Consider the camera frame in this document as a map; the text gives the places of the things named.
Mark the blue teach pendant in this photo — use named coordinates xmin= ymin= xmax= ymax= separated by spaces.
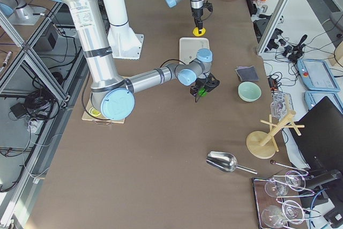
xmin=296 ymin=59 xmax=340 ymax=92
xmin=304 ymin=91 xmax=342 ymax=112

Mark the wine glass middle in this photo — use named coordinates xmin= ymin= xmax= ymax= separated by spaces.
xmin=265 ymin=179 xmax=289 ymax=197

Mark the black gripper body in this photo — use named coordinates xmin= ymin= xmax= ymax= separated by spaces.
xmin=191 ymin=0 xmax=213 ymax=24
xmin=195 ymin=73 xmax=220 ymax=90

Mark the light green bowl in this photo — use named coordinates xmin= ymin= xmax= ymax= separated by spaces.
xmin=238 ymin=82 xmax=262 ymax=102

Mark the bamboo cutting board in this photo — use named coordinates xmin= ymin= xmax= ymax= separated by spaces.
xmin=81 ymin=106 xmax=125 ymax=125

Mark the wooden mug stand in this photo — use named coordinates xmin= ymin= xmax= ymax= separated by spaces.
xmin=246 ymin=96 xmax=305 ymax=159

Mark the blue teach pendant upper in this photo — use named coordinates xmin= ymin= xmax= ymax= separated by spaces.
xmin=296 ymin=59 xmax=340 ymax=92

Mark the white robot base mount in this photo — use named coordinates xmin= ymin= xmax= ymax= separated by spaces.
xmin=103 ymin=0 xmax=144 ymax=60

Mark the wine glass rear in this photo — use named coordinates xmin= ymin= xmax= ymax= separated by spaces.
xmin=285 ymin=170 xmax=305 ymax=192

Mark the yellow lemon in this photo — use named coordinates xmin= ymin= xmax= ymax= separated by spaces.
xmin=192 ymin=27 xmax=206 ymax=37

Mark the black monitor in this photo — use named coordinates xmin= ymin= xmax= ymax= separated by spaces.
xmin=292 ymin=97 xmax=342 ymax=171

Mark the steel scoop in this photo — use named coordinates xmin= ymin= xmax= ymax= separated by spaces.
xmin=206 ymin=151 xmax=257 ymax=175

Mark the beige rabbit tray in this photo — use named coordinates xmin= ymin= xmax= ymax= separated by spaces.
xmin=179 ymin=37 xmax=210 ymax=64

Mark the lemon slice lower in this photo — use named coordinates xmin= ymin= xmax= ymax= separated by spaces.
xmin=89 ymin=107 xmax=101 ymax=117

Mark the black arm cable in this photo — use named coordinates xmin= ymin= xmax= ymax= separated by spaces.
xmin=159 ymin=58 xmax=210 ymax=104

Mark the aluminium frame post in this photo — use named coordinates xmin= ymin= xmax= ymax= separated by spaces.
xmin=256 ymin=0 xmax=289 ymax=55

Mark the grey folded cloth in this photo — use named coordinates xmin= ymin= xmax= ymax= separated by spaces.
xmin=235 ymin=66 xmax=259 ymax=82

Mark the spare robot base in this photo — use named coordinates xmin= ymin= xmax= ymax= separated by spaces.
xmin=1 ymin=0 xmax=39 ymax=26

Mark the wine glass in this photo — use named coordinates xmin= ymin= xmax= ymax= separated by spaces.
xmin=285 ymin=170 xmax=305 ymax=192
xmin=261 ymin=200 xmax=305 ymax=228
xmin=265 ymin=179 xmax=289 ymax=197

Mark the wine glass front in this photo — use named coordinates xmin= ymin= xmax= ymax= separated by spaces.
xmin=261 ymin=200 xmax=305 ymax=228

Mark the clear glass mug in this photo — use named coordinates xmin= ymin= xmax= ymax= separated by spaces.
xmin=271 ymin=92 xmax=294 ymax=120

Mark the blue teach pendant lower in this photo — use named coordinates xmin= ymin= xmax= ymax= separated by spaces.
xmin=304 ymin=91 xmax=342 ymax=112

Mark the green lime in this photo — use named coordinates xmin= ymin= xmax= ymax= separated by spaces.
xmin=197 ymin=87 xmax=207 ymax=97

